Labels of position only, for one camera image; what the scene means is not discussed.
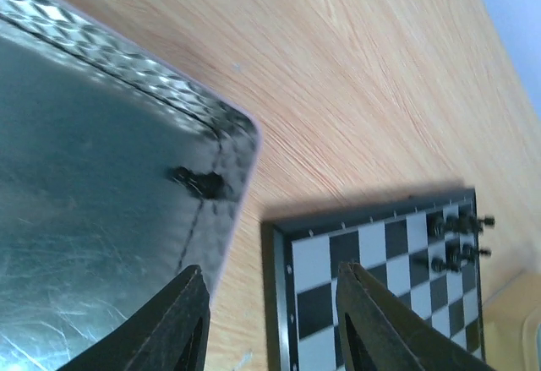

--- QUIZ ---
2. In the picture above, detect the black chess bishop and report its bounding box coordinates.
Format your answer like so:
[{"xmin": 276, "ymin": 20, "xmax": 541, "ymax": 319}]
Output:
[{"xmin": 428, "ymin": 216, "xmax": 446, "ymax": 239}]

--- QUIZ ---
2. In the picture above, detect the black and silver chessboard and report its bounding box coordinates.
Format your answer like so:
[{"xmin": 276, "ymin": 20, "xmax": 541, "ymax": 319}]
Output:
[{"xmin": 260, "ymin": 188, "xmax": 488, "ymax": 370}]

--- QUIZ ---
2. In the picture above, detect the black chess rook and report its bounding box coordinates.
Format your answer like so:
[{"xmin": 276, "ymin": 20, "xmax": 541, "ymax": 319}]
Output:
[{"xmin": 459, "ymin": 215, "xmax": 495, "ymax": 234}]

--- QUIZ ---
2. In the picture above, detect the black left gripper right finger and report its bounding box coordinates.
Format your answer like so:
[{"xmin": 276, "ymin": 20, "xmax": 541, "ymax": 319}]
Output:
[{"xmin": 336, "ymin": 263, "xmax": 491, "ymax": 371}]

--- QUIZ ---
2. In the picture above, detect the black chess pawn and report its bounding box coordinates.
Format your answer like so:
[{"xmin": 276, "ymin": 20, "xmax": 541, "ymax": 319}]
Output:
[
  {"xmin": 445, "ymin": 245, "xmax": 462, "ymax": 273},
  {"xmin": 461, "ymin": 243, "xmax": 492, "ymax": 262},
  {"xmin": 430, "ymin": 257, "xmax": 448, "ymax": 273}
]

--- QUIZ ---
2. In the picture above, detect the black chess knight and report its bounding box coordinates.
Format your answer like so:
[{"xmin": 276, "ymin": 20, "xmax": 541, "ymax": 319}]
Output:
[{"xmin": 444, "ymin": 216, "xmax": 467, "ymax": 234}]

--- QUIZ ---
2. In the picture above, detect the pink tin with black pieces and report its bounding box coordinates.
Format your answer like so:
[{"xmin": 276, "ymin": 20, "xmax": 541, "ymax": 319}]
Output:
[{"xmin": 1, "ymin": 0, "xmax": 261, "ymax": 370}]

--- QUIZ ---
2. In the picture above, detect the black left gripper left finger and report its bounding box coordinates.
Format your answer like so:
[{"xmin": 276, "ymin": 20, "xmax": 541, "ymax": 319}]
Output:
[{"xmin": 61, "ymin": 265, "xmax": 210, "ymax": 371}]

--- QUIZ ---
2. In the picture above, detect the black chess piece in tin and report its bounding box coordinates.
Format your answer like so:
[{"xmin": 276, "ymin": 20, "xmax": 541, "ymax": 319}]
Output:
[{"xmin": 168, "ymin": 166, "xmax": 226, "ymax": 199}]

